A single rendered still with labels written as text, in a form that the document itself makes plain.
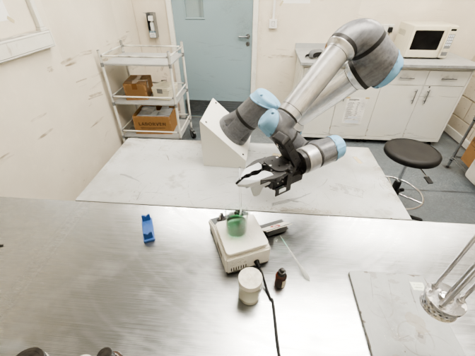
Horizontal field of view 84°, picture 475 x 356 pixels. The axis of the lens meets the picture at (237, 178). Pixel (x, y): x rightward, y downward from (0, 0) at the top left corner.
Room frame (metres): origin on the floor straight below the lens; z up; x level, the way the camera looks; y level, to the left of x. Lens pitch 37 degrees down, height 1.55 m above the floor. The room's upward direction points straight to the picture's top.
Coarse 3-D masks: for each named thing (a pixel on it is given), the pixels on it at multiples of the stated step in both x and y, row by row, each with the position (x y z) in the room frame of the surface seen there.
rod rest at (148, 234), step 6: (144, 216) 0.61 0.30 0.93; (150, 216) 0.62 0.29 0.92; (144, 222) 0.60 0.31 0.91; (150, 222) 0.60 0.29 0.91; (144, 228) 0.58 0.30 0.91; (150, 228) 0.58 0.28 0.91; (144, 234) 0.53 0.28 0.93; (150, 234) 0.54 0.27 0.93; (144, 240) 0.53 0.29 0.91; (150, 240) 0.53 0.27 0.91
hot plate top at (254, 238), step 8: (248, 216) 0.55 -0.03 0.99; (216, 224) 0.52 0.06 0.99; (224, 224) 0.52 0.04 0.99; (248, 224) 0.52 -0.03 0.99; (256, 224) 0.52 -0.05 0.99; (224, 232) 0.49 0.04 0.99; (248, 232) 0.49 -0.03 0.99; (256, 232) 0.49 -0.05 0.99; (224, 240) 0.46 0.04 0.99; (232, 240) 0.46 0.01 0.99; (240, 240) 0.46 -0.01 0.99; (248, 240) 0.46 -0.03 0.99; (256, 240) 0.46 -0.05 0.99; (264, 240) 0.46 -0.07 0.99; (224, 248) 0.44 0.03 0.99; (232, 248) 0.44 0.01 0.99; (240, 248) 0.44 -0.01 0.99; (248, 248) 0.44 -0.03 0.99; (256, 248) 0.44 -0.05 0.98
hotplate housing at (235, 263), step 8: (216, 232) 0.51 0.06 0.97; (216, 240) 0.50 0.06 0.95; (264, 248) 0.45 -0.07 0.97; (224, 256) 0.43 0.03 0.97; (232, 256) 0.43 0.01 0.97; (240, 256) 0.43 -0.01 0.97; (248, 256) 0.43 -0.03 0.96; (256, 256) 0.44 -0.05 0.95; (264, 256) 0.45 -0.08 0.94; (224, 264) 0.43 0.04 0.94; (232, 264) 0.42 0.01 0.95; (240, 264) 0.43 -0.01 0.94; (248, 264) 0.43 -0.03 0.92; (256, 264) 0.43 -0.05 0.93; (232, 272) 0.42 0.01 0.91
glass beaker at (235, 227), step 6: (228, 204) 0.52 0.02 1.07; (234, 204) 0.53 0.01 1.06; (228, 210) 0.52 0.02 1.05; (234, 210) 0.53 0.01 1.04; (246, 210) 0.51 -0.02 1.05; (228, 216) 0.48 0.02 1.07; (246, 216) 0.48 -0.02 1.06; (228, 222) 0.48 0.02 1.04; (234, 222) 0.47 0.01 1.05; (240, 222) 0.47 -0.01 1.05; (246, 222) 0.48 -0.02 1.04; (228, 228) 0.48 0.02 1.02; (234, 228) 0.47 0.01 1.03; (240, 228) 0.47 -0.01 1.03; (246, 228) 0.49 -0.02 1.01; (228, 234) 0.48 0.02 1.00; (234, 234) 0.47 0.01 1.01; (240, 234) 0.47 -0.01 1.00
